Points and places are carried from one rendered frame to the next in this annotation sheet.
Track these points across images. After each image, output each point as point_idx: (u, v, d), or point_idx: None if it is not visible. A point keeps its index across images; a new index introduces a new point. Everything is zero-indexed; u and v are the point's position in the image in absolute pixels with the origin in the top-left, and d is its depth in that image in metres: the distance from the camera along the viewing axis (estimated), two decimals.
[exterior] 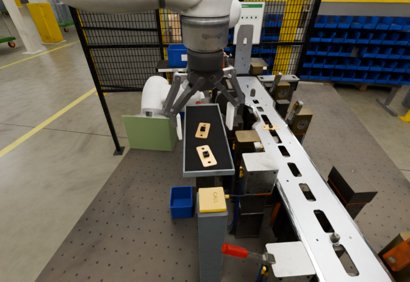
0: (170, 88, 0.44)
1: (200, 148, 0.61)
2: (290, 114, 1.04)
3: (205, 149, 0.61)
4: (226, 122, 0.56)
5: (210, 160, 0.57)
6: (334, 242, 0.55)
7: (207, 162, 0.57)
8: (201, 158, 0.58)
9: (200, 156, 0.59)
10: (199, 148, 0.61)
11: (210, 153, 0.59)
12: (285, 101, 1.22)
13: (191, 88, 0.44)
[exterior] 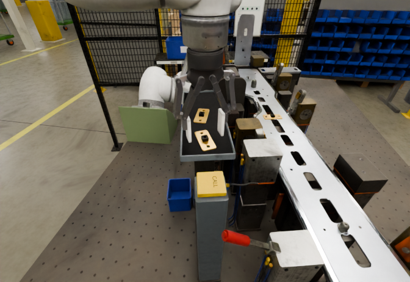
0: (175, 92, 0.45)
1: (199, 132, 0.58)
2: (292, 104, 1.00)
3: (204, 133, 0.57)
4: (217, 129, 0.56)
5: (208, 144, 0.53)
6: (343, 231, 0.51)
7: (206, 146, 0.53)
8: (199, 142, 0.54)
9: (198, 140, 0.55)
10: (197, 132, 0.58)
11: (209, 138, 0.56)
12: (287, 92, 1.18)
13: (194, 90, 0.44)
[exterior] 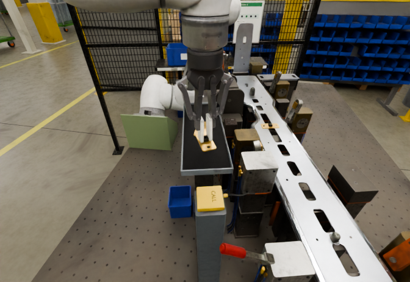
0: (182, 96, 0.46)
1: None
2: (289, 113, 1.03)
3: (204, 133, 0.57)
4: (206, 133, 0.56)
5: (209, 145, 0.53)
6: (334, 241, 0.54)
7: (206, 146, 0.53)
8: (199, 143, 0.54)
9: (198, 141, 0.55)
10: (197, 133, 0.58)
11: None
12: (285, 100, 1.21)
13: (197, 91, 0.45)
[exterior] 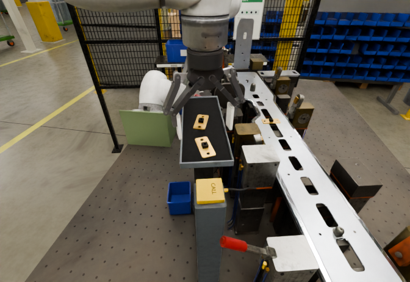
0: (170, 88, 0.45)
1: (199, 139, 0.59)
2: (290, 108, 1.01)
3: (204, 140, 0.59)
4: (226, 122, 0.56)
5: (208, 151, 0.55)
6: (338, 236, 0.52)
7: (206, 152, 0.55)
8: (199, 149, 0.56)
9: (198, 147, 0.56)
10: (197, 139, 0.59)
11: (209, 144, 0.57)
12: (286, 96, 1.20)
13: (191, 88, 0.44)
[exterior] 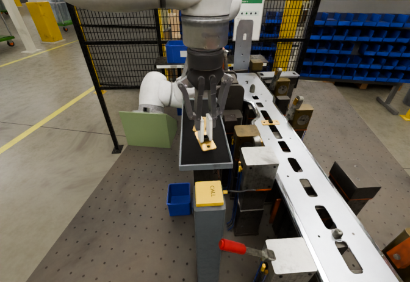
0: (182, 96, 0.47)
1: None
2: (290, 109, 1.02)
3: (204, 133, 0.57)
4: (206, 133, 0.56)
5: (209, 144, 0.53)
6: (337, 238, 0.52)
7: (206, 146, 0.53)
8: (199, 142, 0.54)
9: (198, 140, 0.55)
10: (197, 132, 0.58)
11: None
12: (285, 97, 1.20)
13: (197, 91, 0.45)
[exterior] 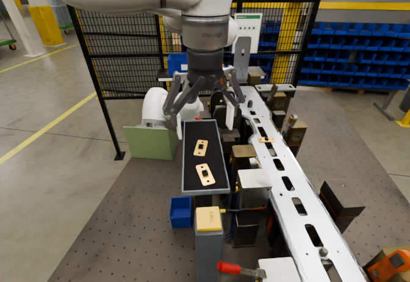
0: (170, 88, 0.45)
1: (199, 166, 0.66)
2: (285, 126, 1.08)
3: (204, 167, 0.65)
4: (226, 122, 0.56)
5: (208, 179, 0.61)
6: (323, 256, 0.59)
7: (206, 180, 0.61)
8: (199, 177, 0.62)
9: (199, 174, 0.63)
10: (198, 166, 0.65)
11: (208, 172, 0.64)
12: (282, 112, 1.26)
13: (191, 88, 0.44)
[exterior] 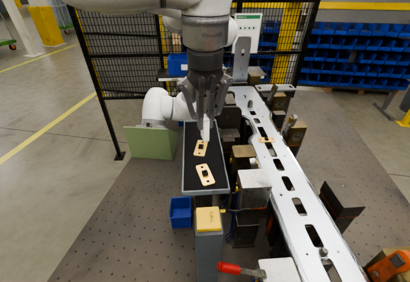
0: (183, 96, 0.47)
1: (199, 166, 0.65)
2: (285, 126, 1.08)
3: (204, 167, 0.65)
4: None
5: (208, 179, 0.61)
6: (323, 256, 0.59)
7: (206, 180, 0.61)
8: (199, 177, 0.62)
9: (199, 175, 0.63)
10: (198, 166, 0.65)
11: (208, 172, 0.63)
12: (282, 112, 1.26)
13: (199, 91, 0.45)
